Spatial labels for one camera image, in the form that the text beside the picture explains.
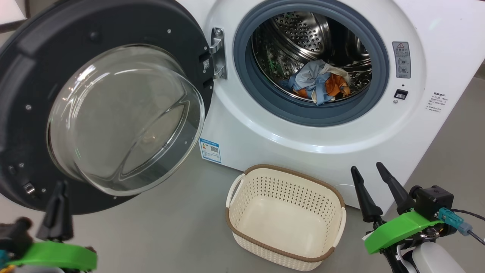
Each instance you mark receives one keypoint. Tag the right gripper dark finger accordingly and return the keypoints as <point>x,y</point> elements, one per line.
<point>398,193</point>
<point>365,201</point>

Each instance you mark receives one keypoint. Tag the round white filter cover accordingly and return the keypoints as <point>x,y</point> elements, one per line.
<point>343,195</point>

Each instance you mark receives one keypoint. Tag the black door lock slot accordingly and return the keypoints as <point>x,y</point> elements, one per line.
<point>401,94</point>

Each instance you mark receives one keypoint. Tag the metal door latch hook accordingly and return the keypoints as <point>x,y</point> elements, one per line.
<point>29,188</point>

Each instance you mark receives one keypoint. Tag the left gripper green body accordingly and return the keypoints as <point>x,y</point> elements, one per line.
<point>57,256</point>

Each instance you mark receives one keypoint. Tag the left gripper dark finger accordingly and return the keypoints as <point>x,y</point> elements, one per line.
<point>57,216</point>

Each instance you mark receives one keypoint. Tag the stainless steel washing machine drum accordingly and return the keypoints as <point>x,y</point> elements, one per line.
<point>303,34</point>

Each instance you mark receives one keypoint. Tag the white front-load washing machine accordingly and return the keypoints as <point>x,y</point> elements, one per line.
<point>265,129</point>

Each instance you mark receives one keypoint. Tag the blue energy label sticker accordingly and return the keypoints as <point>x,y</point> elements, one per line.
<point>210,150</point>

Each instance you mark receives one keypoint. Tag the metal door hinge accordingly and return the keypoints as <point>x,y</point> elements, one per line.
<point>218,57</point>

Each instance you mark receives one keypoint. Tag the cream perforated laundry basket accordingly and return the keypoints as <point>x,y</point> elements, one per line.
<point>284,223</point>

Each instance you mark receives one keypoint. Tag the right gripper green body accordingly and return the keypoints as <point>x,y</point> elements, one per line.
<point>398,229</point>

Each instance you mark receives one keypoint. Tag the blue bear-print garment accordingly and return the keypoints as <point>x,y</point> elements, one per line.
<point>322,94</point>

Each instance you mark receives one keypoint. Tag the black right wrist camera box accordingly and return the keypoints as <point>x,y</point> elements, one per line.
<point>435,201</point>

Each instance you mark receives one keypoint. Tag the black round glass washer door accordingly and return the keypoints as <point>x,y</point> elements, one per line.
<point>113,30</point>

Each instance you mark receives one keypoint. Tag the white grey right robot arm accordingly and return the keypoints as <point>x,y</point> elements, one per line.
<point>435,261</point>

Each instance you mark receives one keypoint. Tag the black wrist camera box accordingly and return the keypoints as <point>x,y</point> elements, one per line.
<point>435,201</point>
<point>15,235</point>

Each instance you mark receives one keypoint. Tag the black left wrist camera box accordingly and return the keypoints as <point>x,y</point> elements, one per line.
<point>15,235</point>

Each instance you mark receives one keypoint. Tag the grey warning sticker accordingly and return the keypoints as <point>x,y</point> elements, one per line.
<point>401,58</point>

